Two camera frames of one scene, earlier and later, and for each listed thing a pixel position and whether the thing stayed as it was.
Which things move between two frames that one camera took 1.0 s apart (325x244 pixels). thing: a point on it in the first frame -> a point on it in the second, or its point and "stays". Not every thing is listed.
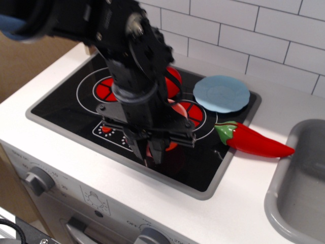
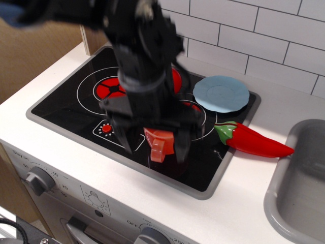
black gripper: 151,116 -> 158,108
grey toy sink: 294,205 stays
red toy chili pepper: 236,135 stays
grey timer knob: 39,180 stays
